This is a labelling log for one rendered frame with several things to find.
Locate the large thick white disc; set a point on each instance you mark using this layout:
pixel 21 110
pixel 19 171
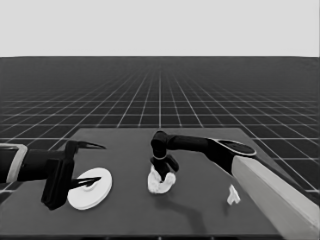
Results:
pixel 100 195

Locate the white round carrier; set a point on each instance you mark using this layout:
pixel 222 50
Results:
pixel 163 190

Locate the small white T-shaped piece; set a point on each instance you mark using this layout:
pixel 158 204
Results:
pixel 233 196

